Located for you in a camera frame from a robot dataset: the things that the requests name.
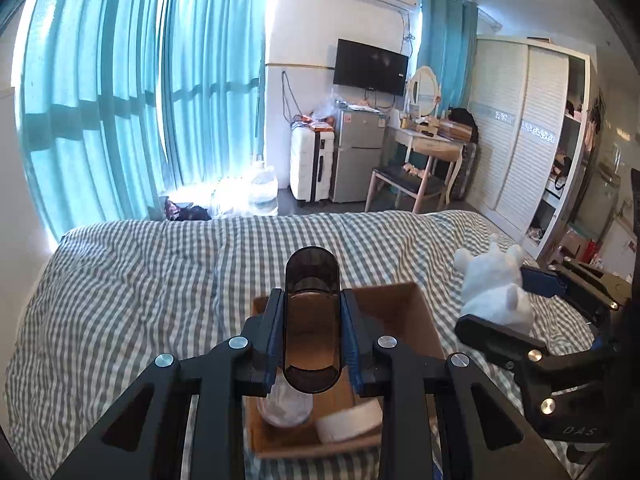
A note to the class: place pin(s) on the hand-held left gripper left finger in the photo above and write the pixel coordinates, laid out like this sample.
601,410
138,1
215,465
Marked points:
274,332

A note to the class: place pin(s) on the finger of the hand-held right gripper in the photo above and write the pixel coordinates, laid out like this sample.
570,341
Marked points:
492,337
542,282

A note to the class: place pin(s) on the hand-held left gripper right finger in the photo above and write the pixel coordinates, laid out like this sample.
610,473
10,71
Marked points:
350,342

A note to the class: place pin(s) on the dark translucent cup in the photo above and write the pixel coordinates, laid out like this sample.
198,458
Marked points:
312,320

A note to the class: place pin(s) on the white plush toy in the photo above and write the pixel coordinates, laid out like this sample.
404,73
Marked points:
495,285

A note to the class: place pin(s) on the brown cardboard box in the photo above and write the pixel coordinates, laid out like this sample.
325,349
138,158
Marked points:
400,315

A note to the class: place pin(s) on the clear plastic cup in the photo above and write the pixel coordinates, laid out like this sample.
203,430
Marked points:
284,407

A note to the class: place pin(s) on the white tape roll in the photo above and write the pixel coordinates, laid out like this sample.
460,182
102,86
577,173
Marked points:
350,420

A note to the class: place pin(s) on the checked bed sheet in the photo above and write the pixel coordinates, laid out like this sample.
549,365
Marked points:
150,285

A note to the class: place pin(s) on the clear water jug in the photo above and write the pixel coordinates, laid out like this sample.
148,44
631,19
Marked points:
262,187

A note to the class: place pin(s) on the dark floor bag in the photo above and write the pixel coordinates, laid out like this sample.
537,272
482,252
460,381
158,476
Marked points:
187,211

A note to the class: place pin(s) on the white slatted wardrobe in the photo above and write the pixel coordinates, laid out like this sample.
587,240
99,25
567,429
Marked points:
520,130

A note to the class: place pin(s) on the white suitcase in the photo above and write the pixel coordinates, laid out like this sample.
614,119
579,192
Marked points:
307,165

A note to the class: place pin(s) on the wooden chair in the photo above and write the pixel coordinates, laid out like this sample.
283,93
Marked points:
405,180

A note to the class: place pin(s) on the black bag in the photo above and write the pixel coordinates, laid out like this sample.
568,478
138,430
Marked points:
465,122

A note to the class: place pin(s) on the white dressing table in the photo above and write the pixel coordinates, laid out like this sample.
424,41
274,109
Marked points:
430,142

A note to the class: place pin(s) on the grey mini fridge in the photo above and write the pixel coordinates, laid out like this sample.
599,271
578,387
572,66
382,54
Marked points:
356,155

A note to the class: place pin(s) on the oval white mirror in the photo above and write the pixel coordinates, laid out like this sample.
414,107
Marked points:
425,91

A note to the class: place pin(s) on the clear plastic bag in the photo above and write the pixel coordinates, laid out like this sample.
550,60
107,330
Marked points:
327,110

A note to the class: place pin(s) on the teal window curtain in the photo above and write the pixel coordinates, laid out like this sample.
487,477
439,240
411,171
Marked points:
95,100
215,75
445,45

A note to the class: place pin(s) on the black wall television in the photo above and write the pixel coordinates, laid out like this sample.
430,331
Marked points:
370,67

